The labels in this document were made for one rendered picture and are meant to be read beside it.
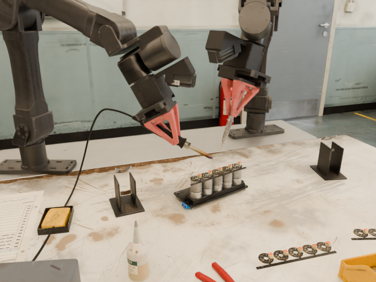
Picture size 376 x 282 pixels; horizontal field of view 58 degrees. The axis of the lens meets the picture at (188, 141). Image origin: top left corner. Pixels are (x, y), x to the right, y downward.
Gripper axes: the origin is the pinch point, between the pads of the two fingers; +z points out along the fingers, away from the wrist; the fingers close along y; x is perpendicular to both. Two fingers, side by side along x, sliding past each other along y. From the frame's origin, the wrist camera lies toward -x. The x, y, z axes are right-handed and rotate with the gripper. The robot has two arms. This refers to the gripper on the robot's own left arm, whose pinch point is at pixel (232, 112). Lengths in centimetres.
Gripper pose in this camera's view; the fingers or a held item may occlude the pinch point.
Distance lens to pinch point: 73.4
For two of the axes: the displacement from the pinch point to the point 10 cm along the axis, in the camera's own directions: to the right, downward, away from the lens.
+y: 6.3, 2.7, -7.3
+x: 7.3, 1.1, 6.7
